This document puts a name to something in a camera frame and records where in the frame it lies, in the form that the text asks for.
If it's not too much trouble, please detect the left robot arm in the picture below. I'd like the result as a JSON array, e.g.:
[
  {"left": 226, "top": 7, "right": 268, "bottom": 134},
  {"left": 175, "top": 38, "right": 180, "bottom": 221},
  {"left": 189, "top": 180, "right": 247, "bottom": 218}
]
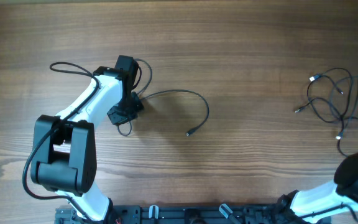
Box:
[{"left": 22, "top": 55, "right": 144, "bottom": 223}]

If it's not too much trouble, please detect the left camera cable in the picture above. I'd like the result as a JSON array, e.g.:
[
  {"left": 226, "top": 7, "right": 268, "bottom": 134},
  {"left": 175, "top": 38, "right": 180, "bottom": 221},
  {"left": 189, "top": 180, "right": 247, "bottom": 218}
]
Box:
[{"left": 22, "top": 62, "right": 102, "bottom": 222}]

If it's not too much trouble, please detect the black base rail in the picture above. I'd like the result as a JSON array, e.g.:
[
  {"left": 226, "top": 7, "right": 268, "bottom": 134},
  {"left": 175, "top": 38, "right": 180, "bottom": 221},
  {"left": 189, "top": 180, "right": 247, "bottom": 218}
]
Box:
[{"left": 54, "top": 203, "right": 332, "bottom": 224}]

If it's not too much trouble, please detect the thick black USB-C cable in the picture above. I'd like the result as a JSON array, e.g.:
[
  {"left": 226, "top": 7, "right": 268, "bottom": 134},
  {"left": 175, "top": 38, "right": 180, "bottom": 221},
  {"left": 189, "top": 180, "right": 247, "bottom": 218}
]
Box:
[{"left": 134, "top": 58, "right": 210, "bottom": 137}]

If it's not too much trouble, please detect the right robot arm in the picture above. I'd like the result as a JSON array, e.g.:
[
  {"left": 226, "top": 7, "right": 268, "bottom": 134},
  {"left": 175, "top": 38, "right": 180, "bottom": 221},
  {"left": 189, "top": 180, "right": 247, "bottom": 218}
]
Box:
[{"left": 274, "top": 152, "right": 358, "bottom": 223}]

